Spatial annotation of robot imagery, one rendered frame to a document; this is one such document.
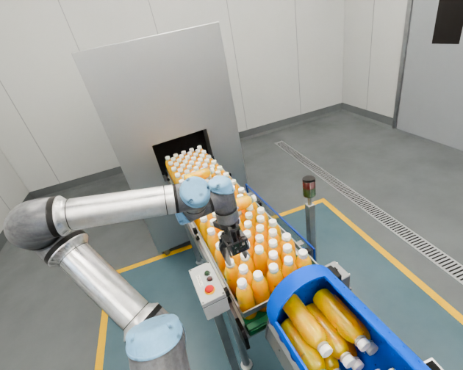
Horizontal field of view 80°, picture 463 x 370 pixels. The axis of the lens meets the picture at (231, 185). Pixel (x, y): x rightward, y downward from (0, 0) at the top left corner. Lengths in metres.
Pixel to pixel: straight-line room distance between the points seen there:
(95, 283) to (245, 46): 4.71
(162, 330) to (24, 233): 0.37
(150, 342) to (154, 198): 0.30
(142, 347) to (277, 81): 5.12
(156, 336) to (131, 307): 0.18
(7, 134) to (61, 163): 0.80
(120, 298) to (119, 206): 0.24
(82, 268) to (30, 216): 0.19
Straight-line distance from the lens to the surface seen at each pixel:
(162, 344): 0.64
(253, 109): 5.35
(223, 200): 0.83
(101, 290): 0.81
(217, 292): 1.16
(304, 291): 1.10
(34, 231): 0.74
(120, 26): 4.87
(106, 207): 0.70
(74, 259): 0.83
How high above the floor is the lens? 1.99
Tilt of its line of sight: 30 degrees down
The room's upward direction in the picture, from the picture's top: 12 degrees counter-clockwise
